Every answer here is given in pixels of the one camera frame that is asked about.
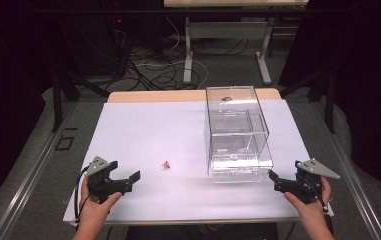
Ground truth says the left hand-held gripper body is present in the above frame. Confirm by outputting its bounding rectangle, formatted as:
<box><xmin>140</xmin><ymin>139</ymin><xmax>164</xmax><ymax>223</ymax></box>
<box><xmin>85</xmin><ymin>155</ymin><xmax>134</xmax><ymax>205</ymax></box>

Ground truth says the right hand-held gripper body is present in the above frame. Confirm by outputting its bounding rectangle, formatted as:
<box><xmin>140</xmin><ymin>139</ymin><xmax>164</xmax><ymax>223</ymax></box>
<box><xmin>287</xmin><ymin>158</ymin><xmax>342</xmax><ymax>205</ymax></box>

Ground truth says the clear acrylic drawer box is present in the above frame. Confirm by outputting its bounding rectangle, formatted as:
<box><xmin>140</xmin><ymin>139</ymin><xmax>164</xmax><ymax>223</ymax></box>
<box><xmin>205</xmin><ymin>85</ymin><xmax>275</xmax><ymax>185</ymax></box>

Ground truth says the person's left hand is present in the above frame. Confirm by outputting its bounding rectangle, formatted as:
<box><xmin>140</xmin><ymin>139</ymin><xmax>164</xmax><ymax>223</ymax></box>
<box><xmin>79</xmin><ymin>176</ymin><xmax>123</xmax><ymax>222</ymax></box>

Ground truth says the person's right hand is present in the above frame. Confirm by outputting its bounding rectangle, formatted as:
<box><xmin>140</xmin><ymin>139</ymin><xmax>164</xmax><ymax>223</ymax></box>
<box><xmin>283</xmin><ymin>175</ymin><xmax>333</xmax><ymax>223</ymax></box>

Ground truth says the white paper sheet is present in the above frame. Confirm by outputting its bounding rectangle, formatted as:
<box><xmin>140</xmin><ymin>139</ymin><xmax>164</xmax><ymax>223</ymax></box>
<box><xmin>62</xmin><ymin>98</ymin><xmax>334</xmax><ymax>224</ymax></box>

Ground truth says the black metal stand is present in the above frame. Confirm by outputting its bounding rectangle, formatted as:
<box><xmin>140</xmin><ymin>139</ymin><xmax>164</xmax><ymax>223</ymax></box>
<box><xmin>51</xmin><ymin>63</ymin><xmax>111</xmax><ymax>133</ymax></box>
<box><xmin>279</xmin><ymin>64</ymin><xmax>338</xmax><ymax>135</ymax></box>

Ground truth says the dark curtain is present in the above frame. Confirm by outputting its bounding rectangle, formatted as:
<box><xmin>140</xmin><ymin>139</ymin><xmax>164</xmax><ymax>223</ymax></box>
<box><xmin>277</xmin><ymin>0</ymin><xmax>381</xmax><ymax>201</ymax></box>
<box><xmin>0</xmin><ymin>0</ymin><xmax>59</xmax><ymax>219</ymax></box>

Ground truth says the black computer tower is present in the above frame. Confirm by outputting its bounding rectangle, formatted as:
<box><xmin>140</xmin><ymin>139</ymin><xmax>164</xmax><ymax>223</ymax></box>
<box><xmin>57</xmin><ymin>14</ymin><xmax>127</xmax><ymax>77</ymax></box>

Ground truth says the white-legged desk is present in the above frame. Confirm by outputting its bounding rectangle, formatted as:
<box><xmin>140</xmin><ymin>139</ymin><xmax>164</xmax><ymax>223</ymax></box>
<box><xmin>163</xmin><ymin>0</ymin><xmax>310</xmax><ymax>86</ymax></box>

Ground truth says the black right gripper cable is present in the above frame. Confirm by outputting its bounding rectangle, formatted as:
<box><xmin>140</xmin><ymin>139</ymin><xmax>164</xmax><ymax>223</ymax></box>
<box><xmin>302</xmin><ymin>178</ymin><xmax>331</xmax><ymax>214</ymax></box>

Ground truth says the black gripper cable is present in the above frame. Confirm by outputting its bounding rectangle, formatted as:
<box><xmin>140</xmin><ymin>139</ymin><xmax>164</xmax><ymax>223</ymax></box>
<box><xmin>302</xmin><ymin>178</ymin><xmax>331</xmax><ymax>214</ymax></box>
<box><xmin>73</xmin><ymin>164</ymin><xmax>91</xmax><ymax>228</ymax></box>

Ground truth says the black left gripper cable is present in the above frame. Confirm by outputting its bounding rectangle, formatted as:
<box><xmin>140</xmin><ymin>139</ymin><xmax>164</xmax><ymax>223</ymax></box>
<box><xmin>73</xmin><ymin>164</ymin><xmax>91</xmax><ymax>228</ymax></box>

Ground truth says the metal floor rail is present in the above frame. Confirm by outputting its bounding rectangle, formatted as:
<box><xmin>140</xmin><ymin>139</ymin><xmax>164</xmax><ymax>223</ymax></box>
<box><xmin>0</xmin><ymin>99</ymin><xmax>80</xmax><ymax>240</ymax></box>
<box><xmin>310</xmin><ymin>99</ymin><xmax>381</xmax><ymax>240</ymax></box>

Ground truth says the bundle of black floor cables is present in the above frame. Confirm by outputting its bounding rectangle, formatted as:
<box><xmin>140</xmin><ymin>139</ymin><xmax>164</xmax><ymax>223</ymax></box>
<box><xmin>111</xmin><ymin>19</ymin><xmax>250</xmax><ymax>92</ymax></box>

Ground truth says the white floor cable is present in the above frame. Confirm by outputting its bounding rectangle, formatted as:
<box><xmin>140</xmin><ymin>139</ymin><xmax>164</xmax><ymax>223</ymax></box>
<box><xmin>134</xmin><ymin>16</ymin><xmax>210</xmax><ymax>90</ymax></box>

